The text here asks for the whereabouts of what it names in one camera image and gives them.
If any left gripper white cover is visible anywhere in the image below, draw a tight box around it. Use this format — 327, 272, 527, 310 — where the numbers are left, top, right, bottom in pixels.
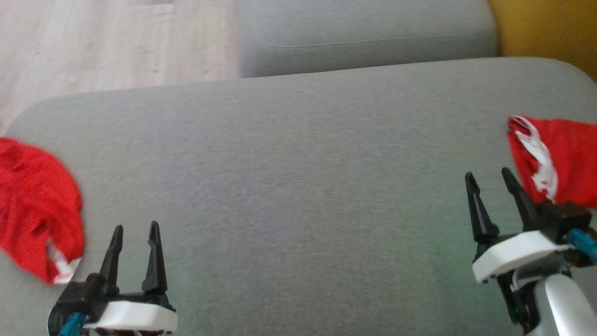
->
83, 221, 179, 336

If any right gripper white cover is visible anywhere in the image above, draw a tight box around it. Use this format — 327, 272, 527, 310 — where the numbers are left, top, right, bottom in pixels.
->
465, 167, 574, 334

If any red numbered sports jersey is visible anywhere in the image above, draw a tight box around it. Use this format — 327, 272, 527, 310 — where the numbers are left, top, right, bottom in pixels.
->
507, 115, 597, 209

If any red shorts white waistband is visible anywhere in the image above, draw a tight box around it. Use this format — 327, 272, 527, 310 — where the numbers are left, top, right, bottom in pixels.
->
0, 137, 86, 285

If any large grey sofa seat cushion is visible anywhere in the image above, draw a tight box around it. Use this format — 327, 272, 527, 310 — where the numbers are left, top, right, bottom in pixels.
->
0, 57, 597, 336

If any small grey sofa cushion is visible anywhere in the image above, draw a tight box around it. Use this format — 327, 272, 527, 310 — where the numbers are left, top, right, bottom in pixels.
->
239, 0, 499, 78

